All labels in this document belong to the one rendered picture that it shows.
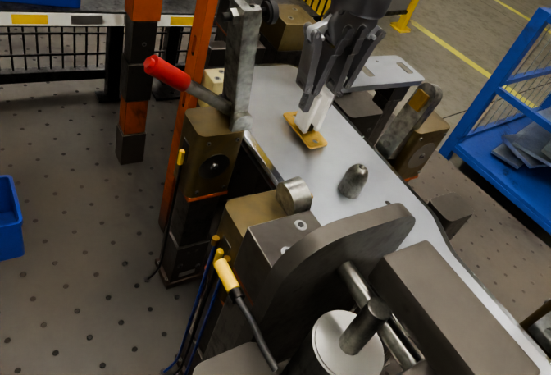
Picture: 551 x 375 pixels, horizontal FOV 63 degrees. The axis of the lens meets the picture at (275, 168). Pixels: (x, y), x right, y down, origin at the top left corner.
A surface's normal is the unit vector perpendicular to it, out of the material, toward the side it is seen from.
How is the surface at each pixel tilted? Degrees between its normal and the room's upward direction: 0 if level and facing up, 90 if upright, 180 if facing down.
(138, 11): 90
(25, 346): 0
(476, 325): 0
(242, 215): 0
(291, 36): 90
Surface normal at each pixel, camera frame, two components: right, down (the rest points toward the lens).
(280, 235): 0.28, -0.71
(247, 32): 0.49, 0.68
